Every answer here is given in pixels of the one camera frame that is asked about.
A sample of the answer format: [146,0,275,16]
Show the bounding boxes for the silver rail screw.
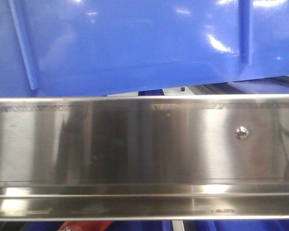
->
[235,126,249,140]

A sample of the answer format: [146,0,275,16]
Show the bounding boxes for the blue plastic bin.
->
[0,0,289,98]

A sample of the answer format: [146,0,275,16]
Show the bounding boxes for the stainless steel rail panel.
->
[0,94,289,221]

